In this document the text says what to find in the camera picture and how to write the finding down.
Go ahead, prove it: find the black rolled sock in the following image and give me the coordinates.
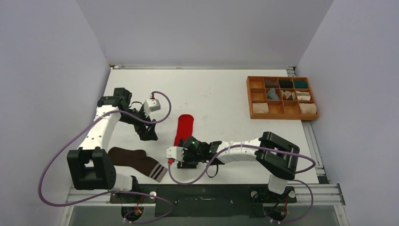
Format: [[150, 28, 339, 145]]
[[279, 80, 294, 89]]

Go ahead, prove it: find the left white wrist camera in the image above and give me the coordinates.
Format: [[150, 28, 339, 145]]
[[143, 99, 161, 115]]

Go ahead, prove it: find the cream striped rolled sock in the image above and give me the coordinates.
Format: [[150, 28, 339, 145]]
[[295, 91, 311, 101]]

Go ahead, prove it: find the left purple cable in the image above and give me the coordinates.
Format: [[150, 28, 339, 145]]
[[38, 91, 174, 225]]

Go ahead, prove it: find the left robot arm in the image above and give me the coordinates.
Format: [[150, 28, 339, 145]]
[[67, 88, 160, 202]]

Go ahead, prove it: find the brown rolled sock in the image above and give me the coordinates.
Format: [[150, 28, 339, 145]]
[[264, 79, 279, 89]]

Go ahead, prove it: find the red patterned sock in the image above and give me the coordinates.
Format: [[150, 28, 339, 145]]
[[174, 114, 194, 146]]

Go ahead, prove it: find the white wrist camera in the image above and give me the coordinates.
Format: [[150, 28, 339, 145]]
[[166, 146, 184, 164], [143, 99, 161, 115]]

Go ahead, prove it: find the wooden compartment tray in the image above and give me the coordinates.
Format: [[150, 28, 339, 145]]
[[246, 76, 319, 121]]

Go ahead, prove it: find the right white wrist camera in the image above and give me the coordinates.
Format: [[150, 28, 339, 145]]
[[166, 146, 184, 164]]

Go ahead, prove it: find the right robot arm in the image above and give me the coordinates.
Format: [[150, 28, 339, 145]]
[[168, 131, 300, 202]]

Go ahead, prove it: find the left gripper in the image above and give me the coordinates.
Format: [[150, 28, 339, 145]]
[[119, 105, 158, 140]]

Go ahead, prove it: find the beige rolled sock right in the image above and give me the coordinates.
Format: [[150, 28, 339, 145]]
[[299, 103, 317, 115]]

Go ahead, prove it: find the grey sock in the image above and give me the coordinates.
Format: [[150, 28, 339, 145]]
[[266, 88, 280, 101]]

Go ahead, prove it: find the teal rolled sock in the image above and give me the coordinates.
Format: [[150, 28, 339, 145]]
[[293, 81, 309, 89]]

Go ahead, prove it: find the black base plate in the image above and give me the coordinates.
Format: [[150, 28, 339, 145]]
[[110, 184, 297, 218]]

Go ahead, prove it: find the argyle rolled sock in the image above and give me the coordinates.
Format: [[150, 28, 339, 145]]
[[280, 90, 297, 101]]

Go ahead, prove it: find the aluminium frame rail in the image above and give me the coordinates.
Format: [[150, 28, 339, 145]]
[[66, 183, 344, 206]]

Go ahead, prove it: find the brown striped sock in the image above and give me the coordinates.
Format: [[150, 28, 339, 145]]
[[108, 147, 168, 182]]

